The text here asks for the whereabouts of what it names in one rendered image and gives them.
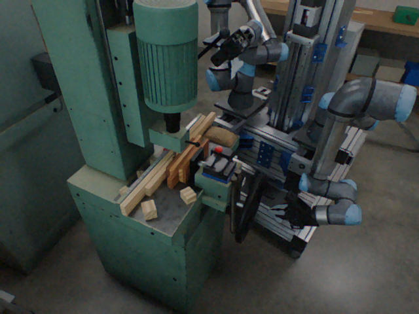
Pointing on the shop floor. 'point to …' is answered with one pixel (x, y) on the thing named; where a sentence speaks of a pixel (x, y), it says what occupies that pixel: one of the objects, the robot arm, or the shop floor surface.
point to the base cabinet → (156, 255)
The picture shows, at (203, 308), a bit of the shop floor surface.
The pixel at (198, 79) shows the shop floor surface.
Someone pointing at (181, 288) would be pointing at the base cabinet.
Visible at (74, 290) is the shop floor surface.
